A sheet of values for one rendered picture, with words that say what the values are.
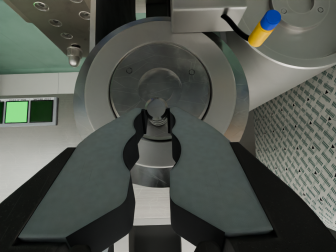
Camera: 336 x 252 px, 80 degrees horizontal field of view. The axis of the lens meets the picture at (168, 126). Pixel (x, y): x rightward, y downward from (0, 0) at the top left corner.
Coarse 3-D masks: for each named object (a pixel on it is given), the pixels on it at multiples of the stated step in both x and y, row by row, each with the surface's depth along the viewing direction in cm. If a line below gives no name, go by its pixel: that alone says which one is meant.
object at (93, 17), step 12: (96, 0) 19; (108, 0) 23; (120, 0) 29; (96, 12) 19; (108, 12) 23; (120, 12) 29; (132, 12) 40; (96, 24) 19; (108, 24) 23; (120, 24) 29
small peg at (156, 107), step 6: (150, 102) 12; (156, 102) 12; (162, 102) 12; (144, 108) 12; (150, 108) 12; (156, 108) 12; (162, 108) 12; (150, 114) 12; (156, 114) 12; (162, 114) 12; (150, 120) 13; (156, 120) 12; (162, 120) 13
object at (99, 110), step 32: (128, 32) 16; (160, 32) 16; (192, 32) 16; (96, 64) 16; (224, 64) 15; (96, 96) 15; (224, 96) 15; (96, 128) 15; (224, 128) 15; (160, 160) 14
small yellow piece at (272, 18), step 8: (224, 16) 14; (264, 16) 10; (272, 16) 10; (280, 16) 10; (232, 24) 13; (264, 24) 10; (272, 24) 10; (240, 32) 13; (256, 32) 11; (264, 32) 11; (248, 40) 12; (256, 40) 12
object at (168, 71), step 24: (144, 48) 15; (168, 48) 15; (120, 72) 15; (144, 72) 15; (168, 72) 15; (192, 72) 15; (120, 96) 15; (144, 96) 15; (168, 96) 15; (192, 96) 15
